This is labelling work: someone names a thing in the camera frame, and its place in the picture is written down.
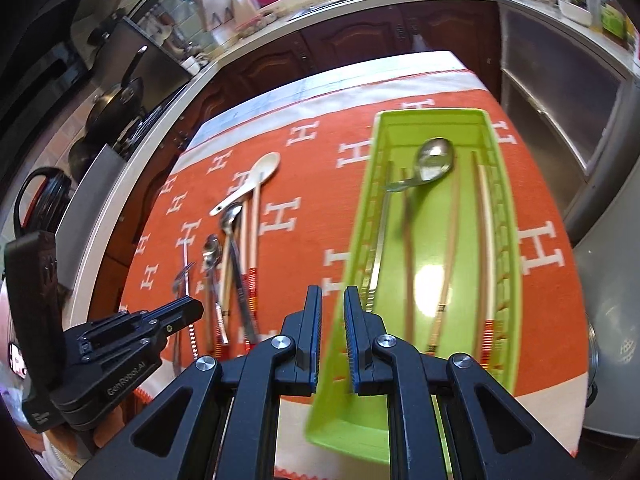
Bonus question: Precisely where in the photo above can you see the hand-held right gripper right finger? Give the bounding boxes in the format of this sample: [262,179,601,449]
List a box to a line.
[343,286,591,480]

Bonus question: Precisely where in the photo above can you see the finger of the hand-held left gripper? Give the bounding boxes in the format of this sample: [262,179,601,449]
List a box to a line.
[75,311,162,362]
[145,296,205,347]

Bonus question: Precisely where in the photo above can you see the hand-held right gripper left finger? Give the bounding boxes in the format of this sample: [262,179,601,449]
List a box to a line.
[75,285,323,480]

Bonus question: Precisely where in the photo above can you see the large metal spoon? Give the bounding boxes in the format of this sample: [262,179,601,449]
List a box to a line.
[384,137,457,193]
[220,203,261,346]

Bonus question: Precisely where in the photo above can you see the dark brown chopstick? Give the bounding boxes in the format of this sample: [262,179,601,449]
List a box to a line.
[400,180,418,343]

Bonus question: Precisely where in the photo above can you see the green plastic tray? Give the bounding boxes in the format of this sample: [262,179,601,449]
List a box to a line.
[305,107,523,466]

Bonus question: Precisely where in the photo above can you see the white ceramic spoon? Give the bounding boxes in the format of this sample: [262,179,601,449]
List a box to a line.
[209,152,282,217]

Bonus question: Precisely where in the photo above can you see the steel stove side shield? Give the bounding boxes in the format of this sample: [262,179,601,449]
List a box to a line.
[52,144,126,248]

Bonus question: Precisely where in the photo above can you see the black pot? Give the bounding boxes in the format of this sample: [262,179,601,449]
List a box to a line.
[67,137,103,181]

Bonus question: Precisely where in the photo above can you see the orange patterned cloth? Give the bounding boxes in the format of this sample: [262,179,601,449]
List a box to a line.
[117,50,588,480]

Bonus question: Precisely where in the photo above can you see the gas stove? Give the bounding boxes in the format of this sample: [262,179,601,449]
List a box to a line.
[112,105,173,158]

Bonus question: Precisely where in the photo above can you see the black wok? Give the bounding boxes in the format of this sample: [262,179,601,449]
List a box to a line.
[85,45,151,131]

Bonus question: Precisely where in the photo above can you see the pale checked tablecloth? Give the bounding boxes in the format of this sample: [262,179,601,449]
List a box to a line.
[187,50,468,151]

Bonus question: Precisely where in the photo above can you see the steel splash panel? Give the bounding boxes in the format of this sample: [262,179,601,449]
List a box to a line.
[112,15,193,111]

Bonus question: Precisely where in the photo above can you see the black range hood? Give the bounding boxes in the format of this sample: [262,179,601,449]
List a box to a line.
[0,0,96,161]

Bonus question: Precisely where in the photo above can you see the grey refrigerator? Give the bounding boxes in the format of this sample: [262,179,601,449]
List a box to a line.
[560,65,640,456]

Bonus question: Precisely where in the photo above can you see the pale cutting board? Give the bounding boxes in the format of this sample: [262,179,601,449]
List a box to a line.
[195,0,261,33]

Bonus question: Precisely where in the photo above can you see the dark wooden base cabinets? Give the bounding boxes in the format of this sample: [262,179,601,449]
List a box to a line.
[100,0,503,281]

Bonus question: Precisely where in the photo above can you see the silver cabinet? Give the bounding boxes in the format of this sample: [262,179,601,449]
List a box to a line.
[497,0,636,196]

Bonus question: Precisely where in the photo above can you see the white bowl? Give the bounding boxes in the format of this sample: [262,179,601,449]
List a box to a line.
[557,0,593,28]

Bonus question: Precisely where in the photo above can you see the green label bottle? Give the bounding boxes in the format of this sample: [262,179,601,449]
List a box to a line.
[600,2,628,43]

